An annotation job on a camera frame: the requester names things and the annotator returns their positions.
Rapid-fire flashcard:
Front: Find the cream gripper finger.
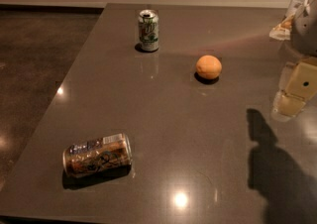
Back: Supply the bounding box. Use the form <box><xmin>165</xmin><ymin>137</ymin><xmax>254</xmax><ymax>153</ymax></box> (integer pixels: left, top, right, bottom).
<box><xmin>271</xmin><ymin>56</ymin><xmax>317</xmax><ymax>118</ymax></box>

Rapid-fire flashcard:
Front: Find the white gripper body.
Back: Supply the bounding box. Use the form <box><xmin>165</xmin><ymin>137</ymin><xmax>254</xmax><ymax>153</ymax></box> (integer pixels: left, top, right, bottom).
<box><xmin>291</xmin><ymin>0</ymin><xmax>317</xmax><ymax>56</ymax></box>

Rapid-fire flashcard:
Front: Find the orange soda can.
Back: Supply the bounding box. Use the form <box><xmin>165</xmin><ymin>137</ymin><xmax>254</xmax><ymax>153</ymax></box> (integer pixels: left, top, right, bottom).
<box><xmin>62</xmin><ymin>133</ymin><xmax>132</xmax><ymax>178</ymax></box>

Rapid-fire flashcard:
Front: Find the green white soda can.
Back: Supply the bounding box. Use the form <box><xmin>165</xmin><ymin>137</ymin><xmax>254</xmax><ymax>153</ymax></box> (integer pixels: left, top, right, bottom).
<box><xmin>138</xmin><ymin>9</ymin><xmax>159</xmax><ymax>53</ymax></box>

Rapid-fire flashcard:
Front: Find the snack packet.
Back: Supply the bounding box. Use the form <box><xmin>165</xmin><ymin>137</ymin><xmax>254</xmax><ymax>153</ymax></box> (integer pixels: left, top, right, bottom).
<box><xmin>269</xmin><ymin>15</ymin><xmax>294</xmax><ymax>41</ymax></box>

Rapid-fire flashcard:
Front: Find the orange fruit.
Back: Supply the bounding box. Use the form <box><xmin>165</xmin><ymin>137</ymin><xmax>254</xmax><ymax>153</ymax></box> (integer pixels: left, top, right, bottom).
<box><xmin>196</xmin><ymin>55</ymin><xmax>222</xmax><ymax>80</ymax></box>

